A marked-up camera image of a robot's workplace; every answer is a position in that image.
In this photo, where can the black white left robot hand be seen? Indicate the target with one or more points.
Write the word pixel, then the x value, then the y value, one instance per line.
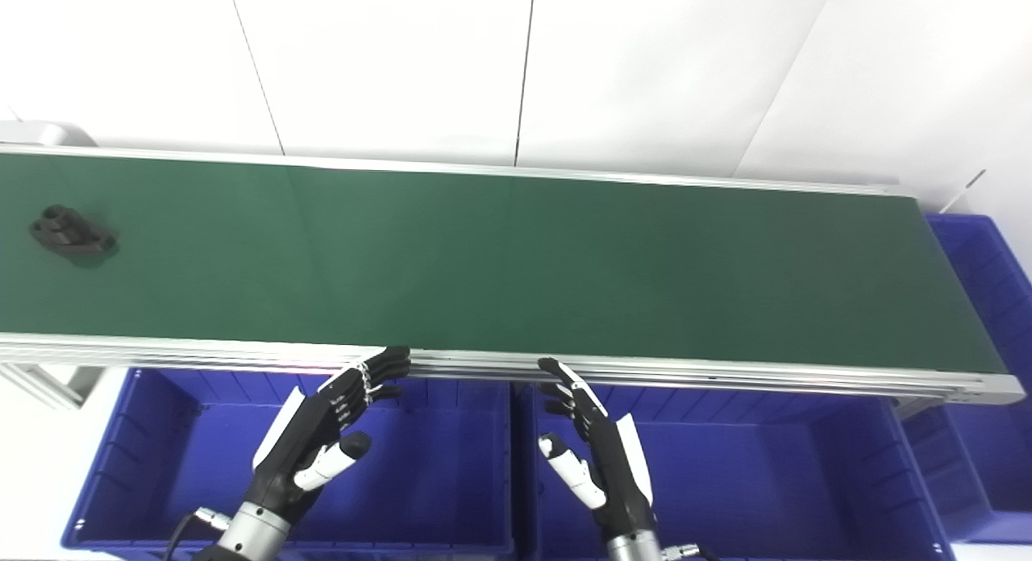
pixel 302 440

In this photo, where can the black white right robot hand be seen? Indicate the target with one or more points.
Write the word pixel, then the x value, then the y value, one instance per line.
pixel 613 464

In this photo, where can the black flanged machine part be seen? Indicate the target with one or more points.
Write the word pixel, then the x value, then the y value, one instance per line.
pixel 72 234

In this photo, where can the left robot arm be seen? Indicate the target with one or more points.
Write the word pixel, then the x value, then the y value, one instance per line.
pixel 250 533

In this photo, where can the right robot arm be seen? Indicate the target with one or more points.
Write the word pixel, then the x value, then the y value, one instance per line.
pixel 633 547

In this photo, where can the blue plastic bin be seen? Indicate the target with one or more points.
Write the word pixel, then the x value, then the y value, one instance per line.
pixel 435 480
pixel 766 480
pixel 984 287

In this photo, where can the green conveyor belt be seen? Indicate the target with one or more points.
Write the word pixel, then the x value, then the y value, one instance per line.
pixel 516 263
pixel 726 376

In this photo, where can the aluminium conveyor leg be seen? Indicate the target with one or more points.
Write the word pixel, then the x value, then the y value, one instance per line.
pixel 915 406
pixel 48 384

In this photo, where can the grey conveyor end housing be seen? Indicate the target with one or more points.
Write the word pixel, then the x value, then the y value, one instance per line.
pixel 40 134

